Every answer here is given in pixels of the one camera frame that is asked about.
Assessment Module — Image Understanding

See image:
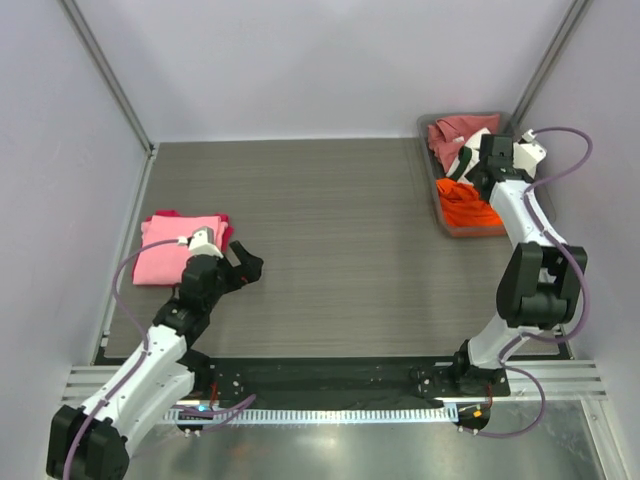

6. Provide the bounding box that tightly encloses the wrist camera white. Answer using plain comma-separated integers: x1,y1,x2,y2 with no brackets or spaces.
513,129,547,178
188,227,223,258

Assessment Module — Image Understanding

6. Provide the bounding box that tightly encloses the orange t shirt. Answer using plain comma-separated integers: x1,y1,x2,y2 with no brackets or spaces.
436,178,506,238

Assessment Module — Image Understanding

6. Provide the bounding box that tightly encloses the folded light pink t shirt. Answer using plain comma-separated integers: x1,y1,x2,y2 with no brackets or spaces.
132,214,221,287

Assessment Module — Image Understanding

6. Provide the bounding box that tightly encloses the white t shirt green collar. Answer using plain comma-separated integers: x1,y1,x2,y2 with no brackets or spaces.
446,127,491,185

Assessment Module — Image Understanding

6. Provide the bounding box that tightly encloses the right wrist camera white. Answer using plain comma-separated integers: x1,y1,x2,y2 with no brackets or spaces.
513,129,547,178

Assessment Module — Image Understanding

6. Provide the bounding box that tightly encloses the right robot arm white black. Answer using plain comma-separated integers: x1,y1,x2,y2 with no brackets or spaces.
450,133,587,396

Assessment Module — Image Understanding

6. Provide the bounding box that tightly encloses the aluminium corner post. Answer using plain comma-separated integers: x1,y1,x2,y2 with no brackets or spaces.
58,0,154,156
512,0,593,124

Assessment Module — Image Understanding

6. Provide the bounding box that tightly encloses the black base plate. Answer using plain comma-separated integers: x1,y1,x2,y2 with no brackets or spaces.
194,355,511,412

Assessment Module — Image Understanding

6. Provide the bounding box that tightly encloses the grey plastic bin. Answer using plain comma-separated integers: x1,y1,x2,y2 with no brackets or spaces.
416,112,556,238

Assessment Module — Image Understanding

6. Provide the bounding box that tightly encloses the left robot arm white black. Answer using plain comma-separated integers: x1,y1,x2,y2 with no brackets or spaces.
46,228,264,479

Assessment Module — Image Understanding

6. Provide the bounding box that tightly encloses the left aluminium corner post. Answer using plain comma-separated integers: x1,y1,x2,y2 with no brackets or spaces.
58,0,154,156

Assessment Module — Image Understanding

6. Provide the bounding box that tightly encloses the right aluminium corner post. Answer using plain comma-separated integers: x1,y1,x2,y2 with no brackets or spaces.
512,0,593,124

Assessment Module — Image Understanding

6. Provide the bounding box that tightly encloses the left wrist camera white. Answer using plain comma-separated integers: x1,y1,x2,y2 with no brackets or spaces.
188,227,223,258

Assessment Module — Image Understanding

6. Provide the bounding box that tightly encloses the dusty red t shirt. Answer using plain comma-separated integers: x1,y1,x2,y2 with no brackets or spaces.
427,113,501,172

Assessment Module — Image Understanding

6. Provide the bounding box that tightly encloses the slotted cable duct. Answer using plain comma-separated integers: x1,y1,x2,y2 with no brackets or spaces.
164,405,459,425

